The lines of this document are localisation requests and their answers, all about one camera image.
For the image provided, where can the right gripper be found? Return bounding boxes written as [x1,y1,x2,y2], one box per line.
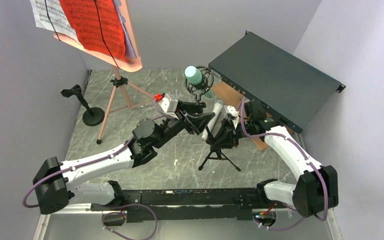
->
[209,118,254,149]

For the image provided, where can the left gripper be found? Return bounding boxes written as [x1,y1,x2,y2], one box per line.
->
[153,100,216,150]

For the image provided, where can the black tripod mic stand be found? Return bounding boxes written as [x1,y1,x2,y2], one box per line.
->
[191,94,242,172]

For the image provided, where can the white handheld microphone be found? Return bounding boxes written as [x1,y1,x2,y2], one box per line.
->
[201,100,225,141]

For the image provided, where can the green condenser microphone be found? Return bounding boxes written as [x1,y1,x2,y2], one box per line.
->
[184,65,214,102]

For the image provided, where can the black round-base mic stand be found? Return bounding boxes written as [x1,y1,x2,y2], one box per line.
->
[60,84,105,127]

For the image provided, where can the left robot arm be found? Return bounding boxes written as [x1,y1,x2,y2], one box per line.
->
[22,101,215,215]

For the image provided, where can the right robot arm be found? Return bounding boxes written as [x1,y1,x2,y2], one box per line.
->
[204,100,339,221]

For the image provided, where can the wooden board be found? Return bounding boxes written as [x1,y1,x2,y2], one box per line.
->
[212,82,280,135]

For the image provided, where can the pink music stand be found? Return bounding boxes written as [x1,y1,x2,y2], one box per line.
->
[53,0,154,145]

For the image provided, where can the dark rack audio unit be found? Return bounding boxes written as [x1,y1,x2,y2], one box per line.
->
[208,31,346,134]

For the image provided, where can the red sheet music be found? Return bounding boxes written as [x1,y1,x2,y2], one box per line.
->
[60,0,126,62]

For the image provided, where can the white sheet music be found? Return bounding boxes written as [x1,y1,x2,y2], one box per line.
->
[30,0,79,42]

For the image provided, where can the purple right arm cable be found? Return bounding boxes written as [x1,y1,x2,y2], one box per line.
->
[238,96,329,222]

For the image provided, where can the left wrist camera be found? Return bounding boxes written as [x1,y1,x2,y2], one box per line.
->
[153,93,179,119]

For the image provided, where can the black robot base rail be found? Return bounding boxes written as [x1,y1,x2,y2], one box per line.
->
[89,187,279,223]

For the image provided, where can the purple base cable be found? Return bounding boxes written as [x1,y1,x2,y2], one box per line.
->
[101,203,159,240]

